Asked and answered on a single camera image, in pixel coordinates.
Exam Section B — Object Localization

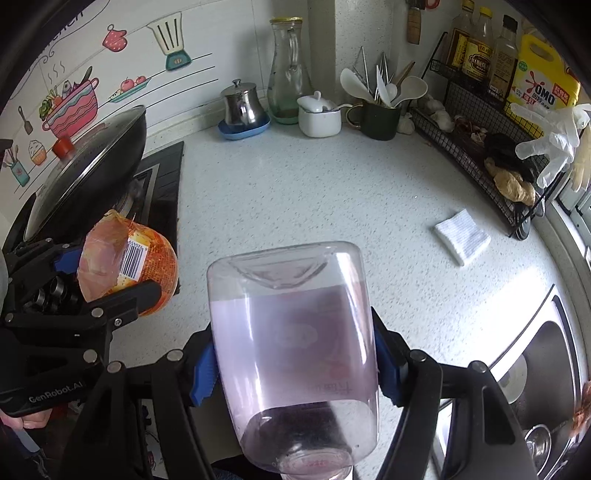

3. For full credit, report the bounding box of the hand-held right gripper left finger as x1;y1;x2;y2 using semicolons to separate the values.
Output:
60;320;218;480

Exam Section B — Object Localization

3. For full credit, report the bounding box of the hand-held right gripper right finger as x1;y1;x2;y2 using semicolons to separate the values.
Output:
369;307;539;480

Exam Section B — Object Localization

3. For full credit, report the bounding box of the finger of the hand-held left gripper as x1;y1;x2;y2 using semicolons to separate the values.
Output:
4;281;162;329
11;237;87;278

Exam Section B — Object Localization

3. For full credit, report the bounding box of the orange jelly cup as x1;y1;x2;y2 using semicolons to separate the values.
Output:
78;209;179;318

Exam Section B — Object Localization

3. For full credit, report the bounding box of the clear plastic bottle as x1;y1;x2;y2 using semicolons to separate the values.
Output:
206;241;382;480

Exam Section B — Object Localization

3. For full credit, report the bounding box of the person's left hand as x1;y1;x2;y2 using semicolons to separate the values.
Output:
0;408;54;431

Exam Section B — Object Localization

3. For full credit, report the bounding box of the glass lid red knob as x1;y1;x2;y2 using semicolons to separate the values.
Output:
34;106;146;232

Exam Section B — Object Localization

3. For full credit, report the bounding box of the black gas stove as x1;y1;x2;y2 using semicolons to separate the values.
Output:
28;141;184;315

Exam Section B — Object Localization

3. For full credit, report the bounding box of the black wok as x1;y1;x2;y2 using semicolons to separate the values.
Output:
23;105;147;243

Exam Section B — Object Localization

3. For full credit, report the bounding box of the white bowl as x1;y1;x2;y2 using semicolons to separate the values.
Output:
501;354;528;403

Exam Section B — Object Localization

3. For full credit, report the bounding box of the white paper towel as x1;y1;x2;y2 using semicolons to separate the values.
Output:
434;209;491;267

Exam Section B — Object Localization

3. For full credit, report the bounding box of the steel sink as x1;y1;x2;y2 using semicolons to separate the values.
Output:
431;281;591;480

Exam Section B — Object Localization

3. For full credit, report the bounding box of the brown loofah scrubber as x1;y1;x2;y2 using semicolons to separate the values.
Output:
573;381;591;439

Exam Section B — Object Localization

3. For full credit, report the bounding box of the ginger root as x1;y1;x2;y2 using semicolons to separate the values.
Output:
492;159;537;206

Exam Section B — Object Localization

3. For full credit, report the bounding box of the steel oil pot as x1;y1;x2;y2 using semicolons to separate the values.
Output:
221;79;265;127

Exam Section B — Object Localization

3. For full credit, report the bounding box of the dark green mug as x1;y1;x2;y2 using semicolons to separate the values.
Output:
346;100;402;141

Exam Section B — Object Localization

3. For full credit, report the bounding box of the white sugar jar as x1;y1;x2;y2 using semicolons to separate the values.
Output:
296;91;354;138

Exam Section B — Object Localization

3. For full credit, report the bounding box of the glass pitcher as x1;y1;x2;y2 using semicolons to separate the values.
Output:
267;17;312;125

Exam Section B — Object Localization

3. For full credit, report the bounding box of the cream rubber glove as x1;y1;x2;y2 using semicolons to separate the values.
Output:
569;152;591;192

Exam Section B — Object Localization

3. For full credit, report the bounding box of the white spoon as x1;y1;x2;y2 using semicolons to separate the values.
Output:
396;76;429;108

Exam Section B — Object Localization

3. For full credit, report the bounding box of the clear plastic glove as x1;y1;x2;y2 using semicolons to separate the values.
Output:
510;102;591;188

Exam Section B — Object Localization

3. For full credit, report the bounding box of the white rice paddle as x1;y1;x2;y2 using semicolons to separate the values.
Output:
340;68;374;103

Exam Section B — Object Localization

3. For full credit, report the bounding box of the sauce bottle brown label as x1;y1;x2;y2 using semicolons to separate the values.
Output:
462;7;495;83

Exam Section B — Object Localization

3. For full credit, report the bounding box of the black cap sauce bottle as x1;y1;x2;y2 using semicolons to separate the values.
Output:
488;15;520;100

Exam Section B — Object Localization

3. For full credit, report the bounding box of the yellow detergent bottle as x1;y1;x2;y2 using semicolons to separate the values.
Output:
505;30;581;114

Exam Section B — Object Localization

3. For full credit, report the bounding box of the amber sauce bottle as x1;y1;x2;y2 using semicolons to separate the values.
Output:
445;0;476;70

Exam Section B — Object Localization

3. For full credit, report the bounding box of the kitchen wall sticker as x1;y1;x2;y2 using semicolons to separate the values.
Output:
0;0;218;199

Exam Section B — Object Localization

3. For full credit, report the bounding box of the window frame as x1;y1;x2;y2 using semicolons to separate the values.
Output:
542;185;591;278

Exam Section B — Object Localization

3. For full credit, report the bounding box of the black wire rack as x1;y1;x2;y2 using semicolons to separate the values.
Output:
410;31;568;241

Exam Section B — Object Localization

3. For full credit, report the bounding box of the wooden handled knife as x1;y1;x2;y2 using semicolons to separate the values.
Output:
406;4;422;45

